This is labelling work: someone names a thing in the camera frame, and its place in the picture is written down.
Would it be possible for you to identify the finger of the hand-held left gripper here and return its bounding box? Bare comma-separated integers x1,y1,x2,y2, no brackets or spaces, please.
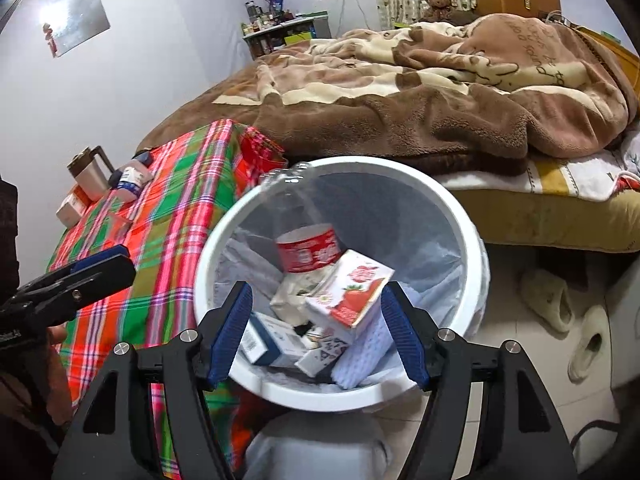
15,245,137,331

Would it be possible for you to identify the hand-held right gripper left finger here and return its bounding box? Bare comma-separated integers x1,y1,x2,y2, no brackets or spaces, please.
52,280,253,480

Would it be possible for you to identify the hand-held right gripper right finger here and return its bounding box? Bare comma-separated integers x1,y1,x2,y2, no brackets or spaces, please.
381,281,581,480

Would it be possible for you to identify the blue and white box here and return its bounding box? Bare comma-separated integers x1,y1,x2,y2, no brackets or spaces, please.
237,311,309,367

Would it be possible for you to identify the white foam fruit net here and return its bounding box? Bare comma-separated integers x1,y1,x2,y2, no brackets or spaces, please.
330,282,418,392

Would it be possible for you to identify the white paper bag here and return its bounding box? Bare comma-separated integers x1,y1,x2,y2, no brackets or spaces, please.
270,272,322,324

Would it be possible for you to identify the red and white drink carton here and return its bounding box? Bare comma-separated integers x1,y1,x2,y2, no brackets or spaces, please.
304,249,396,344

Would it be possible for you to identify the white box with dark print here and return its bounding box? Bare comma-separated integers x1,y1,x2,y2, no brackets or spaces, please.
295,330,351,379

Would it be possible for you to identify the white round waste bin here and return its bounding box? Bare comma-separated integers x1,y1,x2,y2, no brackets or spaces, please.
194,156,490,480

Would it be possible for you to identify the clear plastic bottle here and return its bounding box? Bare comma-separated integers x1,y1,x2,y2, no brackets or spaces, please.
257,160,351,311

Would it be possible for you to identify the person's left hand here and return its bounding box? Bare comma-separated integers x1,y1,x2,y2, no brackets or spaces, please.
46,324,75,426

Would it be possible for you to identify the pink and white box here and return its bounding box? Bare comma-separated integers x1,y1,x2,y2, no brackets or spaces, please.
56,187,92,229

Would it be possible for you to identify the plaid tablecloth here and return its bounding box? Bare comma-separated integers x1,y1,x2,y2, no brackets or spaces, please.
47,119,288,480

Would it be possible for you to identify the white jar with blue label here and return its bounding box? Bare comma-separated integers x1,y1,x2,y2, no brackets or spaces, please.
117,160,154,204

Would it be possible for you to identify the red patterned bag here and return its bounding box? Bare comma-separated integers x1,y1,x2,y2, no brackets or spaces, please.
239,126,289,196

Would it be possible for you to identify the brown and cream blanket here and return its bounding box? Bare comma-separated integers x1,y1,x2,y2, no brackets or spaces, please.
135,12,633,176

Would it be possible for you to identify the white printed bed sheet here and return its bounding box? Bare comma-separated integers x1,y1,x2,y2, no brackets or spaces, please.
440,130,640,206

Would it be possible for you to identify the white shelf unit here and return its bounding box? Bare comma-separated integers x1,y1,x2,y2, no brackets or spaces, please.
242,12,332,59

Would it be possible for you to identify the cluster of small bottles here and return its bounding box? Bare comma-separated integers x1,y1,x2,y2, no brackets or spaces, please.
242,0,301,35

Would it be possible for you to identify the brown teddy bear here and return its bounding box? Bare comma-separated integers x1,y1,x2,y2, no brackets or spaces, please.
417,0,459,24

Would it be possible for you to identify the black cable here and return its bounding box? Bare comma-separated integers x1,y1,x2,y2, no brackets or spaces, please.
570,419,622,462

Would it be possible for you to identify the glossy wall poster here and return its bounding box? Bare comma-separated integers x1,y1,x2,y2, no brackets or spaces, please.
39,0,112,59

